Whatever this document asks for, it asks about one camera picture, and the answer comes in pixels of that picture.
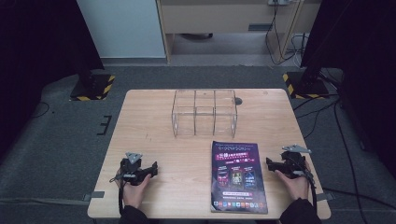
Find light wooden desk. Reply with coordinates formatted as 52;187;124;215
155;0;322;65

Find left hand-held gripper cable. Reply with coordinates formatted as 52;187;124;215
117;181;125;217

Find black striped stand base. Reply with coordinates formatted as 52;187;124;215
282;70;331;100
69;73;117;102

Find black floor tape mark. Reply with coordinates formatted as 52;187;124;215
95;114;113;136

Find person's left hand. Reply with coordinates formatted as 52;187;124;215
122;173;153;209

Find grey tape strip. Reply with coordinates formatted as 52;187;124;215
82;190;106;202
317;191;336;203

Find right hand-held gripper cable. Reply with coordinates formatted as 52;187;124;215
304;170;318;213

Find black floor cables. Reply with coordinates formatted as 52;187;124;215
292;69;396;224

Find clear acrylic divided rack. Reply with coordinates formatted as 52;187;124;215
170;89;238;139

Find dark purple magazine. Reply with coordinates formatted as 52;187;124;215
210;140;269;215

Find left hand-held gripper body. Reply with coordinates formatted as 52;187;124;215
109;151;151;187

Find thin black floor cable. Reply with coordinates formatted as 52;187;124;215
31;101;51;119

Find person's right hand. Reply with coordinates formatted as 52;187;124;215
274;169;310;202

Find black hanging cables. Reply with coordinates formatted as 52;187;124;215
264;0;310;67

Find white cabinet panel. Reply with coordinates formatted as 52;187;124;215
76;0;167;60

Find hand-held gripper cable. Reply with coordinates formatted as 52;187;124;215
304;170;318;213
117;181;125;217

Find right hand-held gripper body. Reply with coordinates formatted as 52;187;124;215
274;144;314;180

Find dark curtain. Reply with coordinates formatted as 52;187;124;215
0;0;106;158
300;0;396;180

